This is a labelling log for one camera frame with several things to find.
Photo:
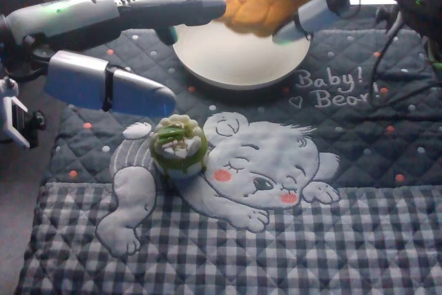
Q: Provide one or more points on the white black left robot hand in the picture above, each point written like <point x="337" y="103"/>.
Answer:
<point x="62" y="15"/>

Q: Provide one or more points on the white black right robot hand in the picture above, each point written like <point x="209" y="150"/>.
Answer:
<point x="310" y="15"/>

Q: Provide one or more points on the green and white plush toy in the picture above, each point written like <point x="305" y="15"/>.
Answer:
<point x="177" y="150"/>

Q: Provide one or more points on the round white plate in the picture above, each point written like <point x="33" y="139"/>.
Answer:
<point x="235" y="56"/>

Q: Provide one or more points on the grey bear print quilt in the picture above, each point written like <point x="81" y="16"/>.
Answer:
<point x="345" y="222"/>

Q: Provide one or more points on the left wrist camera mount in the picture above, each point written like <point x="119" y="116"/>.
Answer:
<point x="12" y="119"/>

